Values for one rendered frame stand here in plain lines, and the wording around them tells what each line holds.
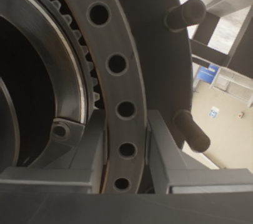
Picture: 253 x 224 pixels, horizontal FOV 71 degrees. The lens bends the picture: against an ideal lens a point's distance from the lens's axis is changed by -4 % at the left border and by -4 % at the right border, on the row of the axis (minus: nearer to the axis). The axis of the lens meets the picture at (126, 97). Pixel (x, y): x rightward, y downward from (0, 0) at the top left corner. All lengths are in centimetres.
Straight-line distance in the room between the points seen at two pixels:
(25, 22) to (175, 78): 16
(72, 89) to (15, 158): 9
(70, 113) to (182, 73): 13
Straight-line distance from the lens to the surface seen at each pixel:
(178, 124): 18
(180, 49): 18
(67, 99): 22
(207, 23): 228
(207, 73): 638
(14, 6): 23
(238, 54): 121
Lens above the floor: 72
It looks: 15 degrees up
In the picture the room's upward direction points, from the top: 158 degrees counter-clockwise
